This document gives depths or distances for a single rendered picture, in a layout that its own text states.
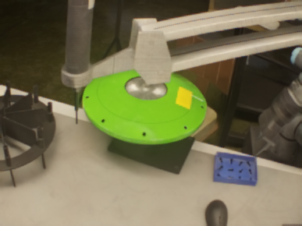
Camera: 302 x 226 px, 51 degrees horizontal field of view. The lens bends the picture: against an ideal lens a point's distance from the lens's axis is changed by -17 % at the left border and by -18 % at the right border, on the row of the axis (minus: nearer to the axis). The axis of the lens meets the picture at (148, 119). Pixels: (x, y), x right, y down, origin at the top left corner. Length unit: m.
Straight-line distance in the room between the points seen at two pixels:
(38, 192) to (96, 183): 0.16
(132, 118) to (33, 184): 0.31
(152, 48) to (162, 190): 0.48
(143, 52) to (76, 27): 0.11
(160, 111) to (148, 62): 0.34
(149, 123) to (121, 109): 0.07
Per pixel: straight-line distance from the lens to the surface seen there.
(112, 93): 0.90
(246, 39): 0.59
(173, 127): 0.85
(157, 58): 0.53
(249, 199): 0.95
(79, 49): 0.51
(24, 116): 0.97
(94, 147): 1.01
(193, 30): 0.52
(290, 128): 1.12
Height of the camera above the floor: 1.60
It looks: 38 degrees down
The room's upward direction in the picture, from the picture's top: 7 degrees clockwise
